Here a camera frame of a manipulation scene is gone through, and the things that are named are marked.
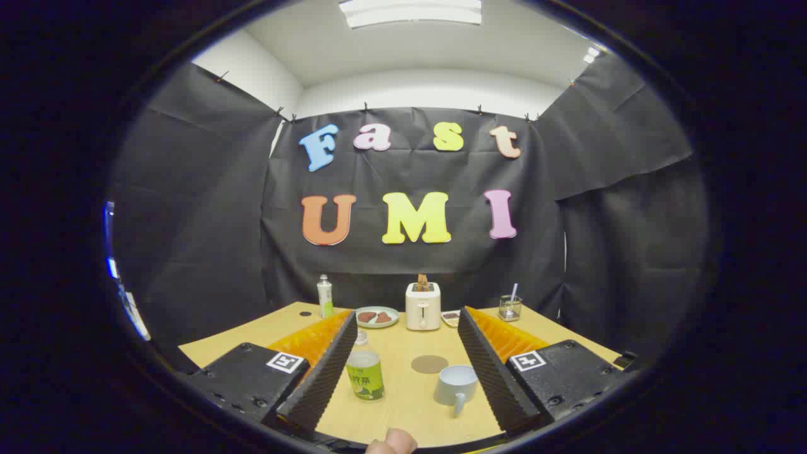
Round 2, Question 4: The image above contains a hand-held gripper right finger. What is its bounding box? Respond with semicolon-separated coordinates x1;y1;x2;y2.
457;306;637;436

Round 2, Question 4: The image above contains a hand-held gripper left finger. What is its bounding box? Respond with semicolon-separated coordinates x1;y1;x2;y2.
186;309;359;436

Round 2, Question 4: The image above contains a clear juice bottle green label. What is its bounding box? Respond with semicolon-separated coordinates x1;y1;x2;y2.
345;330;385;402

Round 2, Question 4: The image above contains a white cup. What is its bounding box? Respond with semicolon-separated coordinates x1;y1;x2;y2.
433;364;479;418

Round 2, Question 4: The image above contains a round brown coaster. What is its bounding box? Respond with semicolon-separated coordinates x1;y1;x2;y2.
411;354;449;375

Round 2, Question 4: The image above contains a slim white bottle green label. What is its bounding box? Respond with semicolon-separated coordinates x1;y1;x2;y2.
316;274;334;319

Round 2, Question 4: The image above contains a wooden table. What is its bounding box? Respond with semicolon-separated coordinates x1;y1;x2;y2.
178;301;622;448

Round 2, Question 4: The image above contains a pale green plate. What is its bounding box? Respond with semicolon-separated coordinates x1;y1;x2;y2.
355;306;400;329

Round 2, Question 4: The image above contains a white toaster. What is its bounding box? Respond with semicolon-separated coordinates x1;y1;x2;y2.
405;282;441;332

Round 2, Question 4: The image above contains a large ceiling light panel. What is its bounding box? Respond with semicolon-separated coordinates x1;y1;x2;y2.
339;0;483;30

